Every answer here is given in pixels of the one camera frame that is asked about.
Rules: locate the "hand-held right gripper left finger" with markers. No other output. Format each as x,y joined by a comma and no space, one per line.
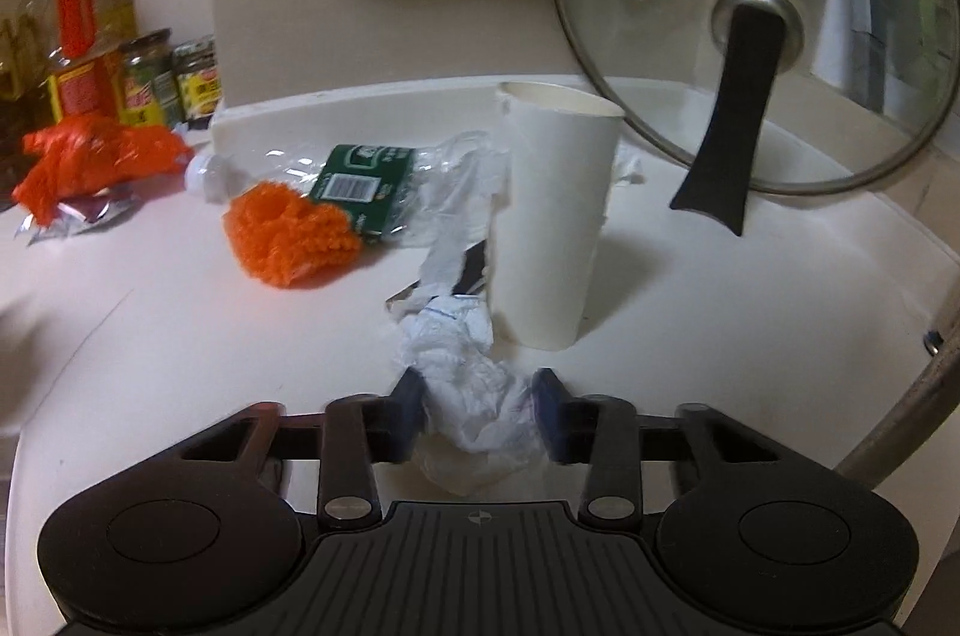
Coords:
409,415

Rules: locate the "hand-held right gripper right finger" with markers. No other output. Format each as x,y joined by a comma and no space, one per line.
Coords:
551,415

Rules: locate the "white tissue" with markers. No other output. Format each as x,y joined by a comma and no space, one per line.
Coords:
472,381
628,165

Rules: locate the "crushed clear water bottle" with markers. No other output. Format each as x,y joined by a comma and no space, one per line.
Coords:
360,186

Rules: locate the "silver foil wrapper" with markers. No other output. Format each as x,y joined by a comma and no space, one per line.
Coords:
75,220

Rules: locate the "white paper cup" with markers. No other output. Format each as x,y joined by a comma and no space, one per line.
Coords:
551,216

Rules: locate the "orange mesh scrubber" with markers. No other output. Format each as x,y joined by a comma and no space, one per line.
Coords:
289,231

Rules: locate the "glass pot lid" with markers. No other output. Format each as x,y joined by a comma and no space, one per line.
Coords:
739,103

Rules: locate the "yellow-labelled glass jar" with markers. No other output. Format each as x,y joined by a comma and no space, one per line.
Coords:
196,81

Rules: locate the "orange plastic bag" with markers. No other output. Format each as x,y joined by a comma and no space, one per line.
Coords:
97,160

